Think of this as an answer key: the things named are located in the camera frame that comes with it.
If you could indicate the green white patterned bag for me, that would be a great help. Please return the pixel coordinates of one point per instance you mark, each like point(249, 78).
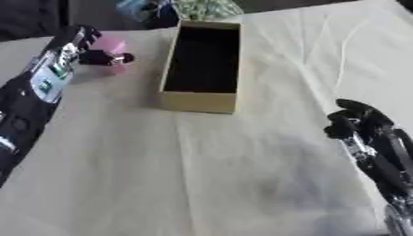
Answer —
point(207, 8)

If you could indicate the blue dark bag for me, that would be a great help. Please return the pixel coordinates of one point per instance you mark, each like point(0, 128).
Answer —
point(148, 10)

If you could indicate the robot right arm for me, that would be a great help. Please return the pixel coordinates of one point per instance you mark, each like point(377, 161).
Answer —
point(400, 216)

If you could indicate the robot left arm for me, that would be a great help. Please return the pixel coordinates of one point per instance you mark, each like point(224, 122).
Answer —
point(37, 89)

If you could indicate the tan cardboard box black inside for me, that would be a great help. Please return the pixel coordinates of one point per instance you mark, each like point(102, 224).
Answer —
point(201, 61)

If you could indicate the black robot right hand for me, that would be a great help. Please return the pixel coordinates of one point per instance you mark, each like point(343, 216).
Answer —
point(371, 144)

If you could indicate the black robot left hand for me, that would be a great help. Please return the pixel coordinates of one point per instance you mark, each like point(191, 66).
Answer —
point(91, 52)

